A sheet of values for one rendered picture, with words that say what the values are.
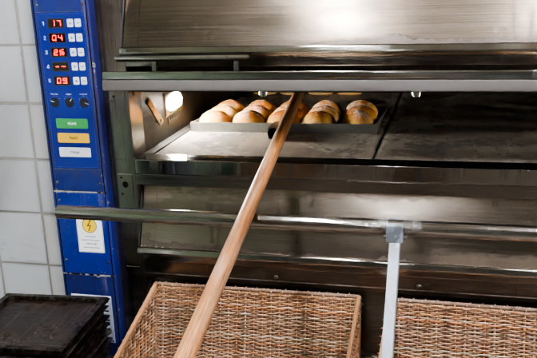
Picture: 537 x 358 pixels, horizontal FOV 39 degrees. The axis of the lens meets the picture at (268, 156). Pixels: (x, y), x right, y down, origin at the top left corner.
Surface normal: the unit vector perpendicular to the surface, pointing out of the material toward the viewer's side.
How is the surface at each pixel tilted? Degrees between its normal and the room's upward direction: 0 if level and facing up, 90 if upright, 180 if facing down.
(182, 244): 70
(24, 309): 0
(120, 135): 90
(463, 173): 90
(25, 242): 90
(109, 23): 90
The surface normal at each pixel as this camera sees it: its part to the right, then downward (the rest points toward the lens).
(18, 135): -0.25, 0.25
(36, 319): -0.04, -0.97
